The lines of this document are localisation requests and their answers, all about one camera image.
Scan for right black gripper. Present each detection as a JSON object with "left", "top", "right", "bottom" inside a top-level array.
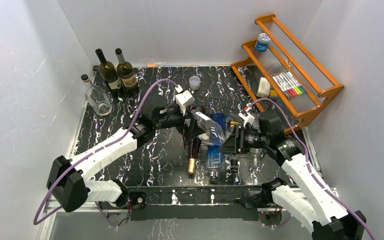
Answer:
[{"left": 216, "top": 124, "right": 269, "bottom": 155}]

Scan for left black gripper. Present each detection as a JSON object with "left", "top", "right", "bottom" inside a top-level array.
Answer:
[{"left": 154, "top": 105, "right": 205, "bottom": 140}]

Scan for green silver-foil wine bottle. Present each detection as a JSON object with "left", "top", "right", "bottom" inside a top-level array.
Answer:
[{"left": 115, "top": 48, "right": 140, "bottom": 97}]

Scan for clear bottle white gold label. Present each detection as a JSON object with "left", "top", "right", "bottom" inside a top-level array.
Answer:
[{"left": 80, "top": 74, "right": 113, "bottom": 116}]

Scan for dark green white-label wine bottle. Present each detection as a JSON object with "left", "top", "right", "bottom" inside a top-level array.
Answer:
[{"left": 95, "top": 48, "right": 122, "bottom": 98}]

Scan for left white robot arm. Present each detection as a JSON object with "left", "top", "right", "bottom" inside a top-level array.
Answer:
[{"left": 47, "top": 104, "right": 209, "bottom": 213}]

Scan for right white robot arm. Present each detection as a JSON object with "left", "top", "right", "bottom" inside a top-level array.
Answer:
[{"left": 219, "top": 112, "right": 367, "bottom": 240}]

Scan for dark red gold-foil wine bottle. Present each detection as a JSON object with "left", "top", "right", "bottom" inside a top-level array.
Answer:
[{"left": 187, "top": 137, "right": 202, "bottom": 179}]

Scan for clear bottle black gold label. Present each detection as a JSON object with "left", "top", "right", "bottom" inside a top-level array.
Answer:
[{"left": 225, "top": 124, "right": 250, "bottom": 173}]

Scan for blue clear glass bottle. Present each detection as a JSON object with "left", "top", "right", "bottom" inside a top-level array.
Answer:
[{"left": 206, "top": 112, "right": 226, "bottom": 185}]

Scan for orange wooden shelf rack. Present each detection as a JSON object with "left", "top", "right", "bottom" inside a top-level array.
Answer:
[{"left": 231, "top": 13, "right": 344, "bottom": 130}]

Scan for small clear plastic cup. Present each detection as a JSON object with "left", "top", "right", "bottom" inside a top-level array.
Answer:
[{"left": 189, "top": 75, "right": 201, "bottom": 91}]

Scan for yellow black small item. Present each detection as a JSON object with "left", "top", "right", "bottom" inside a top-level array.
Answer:
[{"left": 268, "top": 89, "right": 279, "bottom": 102}]

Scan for white small box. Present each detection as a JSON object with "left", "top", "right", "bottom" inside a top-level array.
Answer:
[{"left": 256, "top": 77, "right": 271, "bottom": 98}]

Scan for pack of coloured markers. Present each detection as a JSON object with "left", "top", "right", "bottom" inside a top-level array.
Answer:
[{"left": 271, "top": 71, "right": 307, "bottom": 99}]

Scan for blue white lidded jar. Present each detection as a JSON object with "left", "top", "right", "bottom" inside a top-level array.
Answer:
[{"left": 255, "top": 32, "right": 271, "bottom": 52}]

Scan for black wire wine rack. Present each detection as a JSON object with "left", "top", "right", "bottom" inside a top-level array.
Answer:
[{"left": 175, "top": 91, "right": 270, "bottom": 155}]

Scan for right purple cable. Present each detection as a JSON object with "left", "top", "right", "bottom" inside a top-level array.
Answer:
[{"left": 244, "top": 97, "right": 377, "bottom": 240}]

